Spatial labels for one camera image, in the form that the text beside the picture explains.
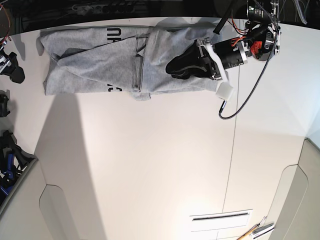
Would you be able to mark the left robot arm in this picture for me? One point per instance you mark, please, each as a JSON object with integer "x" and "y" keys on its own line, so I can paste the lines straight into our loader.
{"x": 259, "y": 39}

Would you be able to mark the grey T-shirt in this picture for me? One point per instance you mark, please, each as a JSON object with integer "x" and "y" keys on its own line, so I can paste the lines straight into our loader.
{"x": 120, "y": 58}

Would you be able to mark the white cable slot plate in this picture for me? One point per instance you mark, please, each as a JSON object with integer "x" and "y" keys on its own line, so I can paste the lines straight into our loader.
{"x": 220, "y": 221}

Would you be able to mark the black device at left edge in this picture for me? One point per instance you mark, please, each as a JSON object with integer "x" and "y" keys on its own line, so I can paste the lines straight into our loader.
{"x": 4, "y": 100}

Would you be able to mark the wooden handled tool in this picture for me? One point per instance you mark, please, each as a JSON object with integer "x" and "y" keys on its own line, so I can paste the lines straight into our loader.
{"x": 248, "y": 232}

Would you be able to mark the blue and black equipment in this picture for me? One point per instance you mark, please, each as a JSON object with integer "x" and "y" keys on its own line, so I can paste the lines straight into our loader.
{"x": 13, "y": 162}

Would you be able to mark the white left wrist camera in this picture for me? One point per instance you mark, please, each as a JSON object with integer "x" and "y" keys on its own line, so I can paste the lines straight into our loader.
{"x": 225, "y": 91}

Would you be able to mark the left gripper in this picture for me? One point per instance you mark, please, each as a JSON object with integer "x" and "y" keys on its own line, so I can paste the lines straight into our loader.
{"x": 197, "y": 62}

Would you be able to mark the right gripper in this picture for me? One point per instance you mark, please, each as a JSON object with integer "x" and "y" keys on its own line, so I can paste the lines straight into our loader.
{"x": 9, "y": 65}

